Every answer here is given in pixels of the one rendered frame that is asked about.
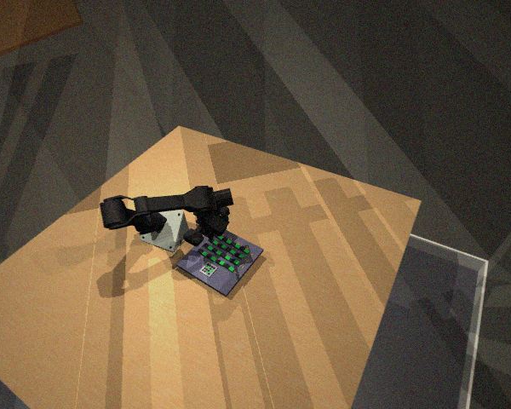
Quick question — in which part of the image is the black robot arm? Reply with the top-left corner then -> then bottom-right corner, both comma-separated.
100,186 -> 233,236

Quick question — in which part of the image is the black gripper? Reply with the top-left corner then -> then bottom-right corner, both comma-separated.
183,207 -> 230,246

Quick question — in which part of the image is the grey switch panel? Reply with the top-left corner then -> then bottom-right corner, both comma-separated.
176,230 -> 264,297

